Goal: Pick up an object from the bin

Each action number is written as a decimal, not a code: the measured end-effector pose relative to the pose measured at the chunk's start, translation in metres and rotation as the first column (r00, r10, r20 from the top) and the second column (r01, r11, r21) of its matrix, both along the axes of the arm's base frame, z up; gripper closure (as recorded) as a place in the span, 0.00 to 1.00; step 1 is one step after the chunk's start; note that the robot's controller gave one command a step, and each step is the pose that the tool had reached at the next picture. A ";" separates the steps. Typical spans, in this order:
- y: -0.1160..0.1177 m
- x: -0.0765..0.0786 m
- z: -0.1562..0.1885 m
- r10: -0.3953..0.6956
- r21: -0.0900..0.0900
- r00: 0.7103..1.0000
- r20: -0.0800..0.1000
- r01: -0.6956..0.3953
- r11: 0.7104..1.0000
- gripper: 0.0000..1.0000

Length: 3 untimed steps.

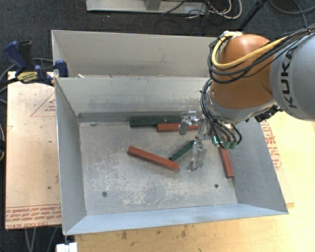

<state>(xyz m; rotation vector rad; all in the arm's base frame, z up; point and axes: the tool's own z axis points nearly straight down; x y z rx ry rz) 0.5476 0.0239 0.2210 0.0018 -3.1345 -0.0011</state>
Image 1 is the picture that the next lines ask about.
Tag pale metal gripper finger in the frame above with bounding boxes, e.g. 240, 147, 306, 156
186, 140, 201, 172
198, 147, 208, 169

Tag short dark green flat block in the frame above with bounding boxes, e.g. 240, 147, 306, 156
169, 140, 197, 162

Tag red-brown flat block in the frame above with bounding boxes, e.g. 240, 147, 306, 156
127, 145, 180, 172
218, 145, 235, 179
156, 122, 201, 133

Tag long dark green flat block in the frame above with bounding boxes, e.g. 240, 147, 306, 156
129, 115, 184, 128

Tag grey metal bin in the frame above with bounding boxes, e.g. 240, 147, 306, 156
51, 29, 289, 236

